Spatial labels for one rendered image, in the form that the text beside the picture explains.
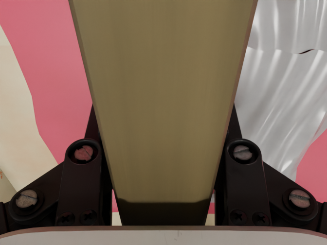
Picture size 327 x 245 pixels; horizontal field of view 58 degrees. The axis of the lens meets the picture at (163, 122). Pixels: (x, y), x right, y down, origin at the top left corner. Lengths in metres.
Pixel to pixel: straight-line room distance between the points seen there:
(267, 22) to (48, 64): 0.12
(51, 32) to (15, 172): 0.15
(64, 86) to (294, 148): 0.17
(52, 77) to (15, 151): 0.09
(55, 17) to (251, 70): 0.11
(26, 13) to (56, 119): 0.08
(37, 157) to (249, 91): 0.17
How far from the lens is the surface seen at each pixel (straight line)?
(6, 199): 0.31
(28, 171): 0.29
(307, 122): 0.23
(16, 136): 0.25
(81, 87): 0.20
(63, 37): 0.18
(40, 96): 0.21
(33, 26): 0.18
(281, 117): 0.22
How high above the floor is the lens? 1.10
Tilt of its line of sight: 43 degrees down
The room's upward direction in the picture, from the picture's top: 180 degrees counter-clockwise
